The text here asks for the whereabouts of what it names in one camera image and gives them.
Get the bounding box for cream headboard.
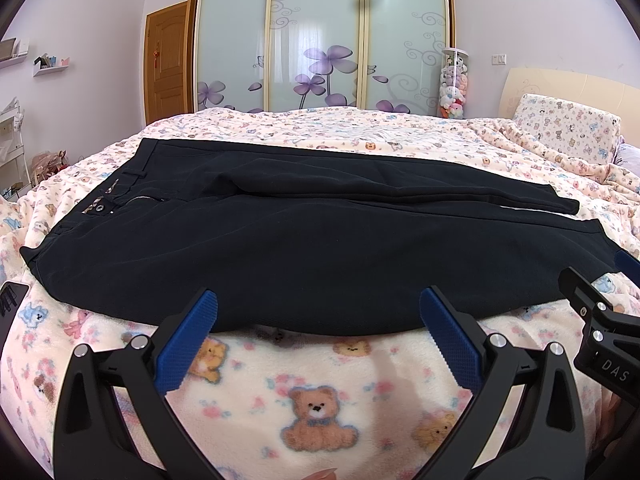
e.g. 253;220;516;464
498;67;640;145

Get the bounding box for clear tube of plush toys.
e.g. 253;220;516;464
439;48;469;119

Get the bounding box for black pants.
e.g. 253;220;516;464
21;139;618;336

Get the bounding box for white wall shelf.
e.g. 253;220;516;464
0;38;29;68
32;54;70;77

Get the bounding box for white wall shelf near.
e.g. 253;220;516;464
32;54;70;77

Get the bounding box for teddy print pillow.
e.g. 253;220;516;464
512;93;622;165

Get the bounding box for teddy bear print blanket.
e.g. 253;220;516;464
1;108;639;479

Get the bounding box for white wall switch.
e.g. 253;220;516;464
491;54;506;65

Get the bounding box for white storage rack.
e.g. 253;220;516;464
1;96;32;202

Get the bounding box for brown wooden door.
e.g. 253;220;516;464
143;1;186;124

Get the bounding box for frosted glass sliding wardrobe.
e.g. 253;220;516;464
186;0;456;115

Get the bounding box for white wall shelf far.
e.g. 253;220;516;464
0;38;29;68

